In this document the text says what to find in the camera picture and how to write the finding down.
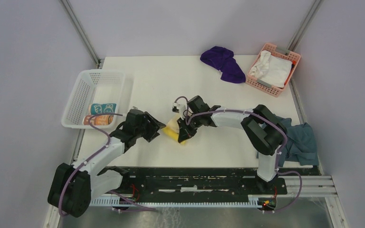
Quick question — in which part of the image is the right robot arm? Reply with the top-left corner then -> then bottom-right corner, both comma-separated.
172,95 -> 288,194

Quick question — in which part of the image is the cream rabbit text towel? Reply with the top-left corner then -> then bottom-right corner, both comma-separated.
83,115 -> 114,126

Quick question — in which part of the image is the dark teal cloth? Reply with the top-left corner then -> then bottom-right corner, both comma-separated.
274,116 -> 319,167

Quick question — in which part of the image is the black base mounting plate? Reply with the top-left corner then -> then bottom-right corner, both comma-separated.
70,166 -> 323,204

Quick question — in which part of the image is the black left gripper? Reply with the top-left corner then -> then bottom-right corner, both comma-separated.
134,112 -> 166,143

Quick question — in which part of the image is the teal bunny pattern towel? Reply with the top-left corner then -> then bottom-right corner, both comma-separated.
88,103 -> 117,115

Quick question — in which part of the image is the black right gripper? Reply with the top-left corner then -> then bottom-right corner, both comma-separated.
177,113 -> 202,143

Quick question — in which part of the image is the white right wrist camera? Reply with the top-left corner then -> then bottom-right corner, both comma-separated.
172,103 -> 186,115

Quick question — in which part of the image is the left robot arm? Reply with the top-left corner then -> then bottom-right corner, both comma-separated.
48,109 -> 166,218

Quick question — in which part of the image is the white toothed cable rail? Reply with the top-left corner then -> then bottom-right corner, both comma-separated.
90,194 -> 262,209

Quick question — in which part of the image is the yellow cloth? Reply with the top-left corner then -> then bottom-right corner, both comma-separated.
163,114 -> 180,142

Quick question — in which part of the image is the purple cloth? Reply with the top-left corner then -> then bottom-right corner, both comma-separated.
200,46 -> 246,84

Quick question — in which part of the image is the white plastic basket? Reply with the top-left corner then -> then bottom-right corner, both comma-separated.
61,69 -> 126,129

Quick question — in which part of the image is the pink plastic basket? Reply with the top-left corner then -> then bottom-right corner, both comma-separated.
246,43 -> 301,97

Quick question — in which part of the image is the white cloth in basket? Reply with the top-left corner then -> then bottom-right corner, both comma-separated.
249,50 -> 292,88

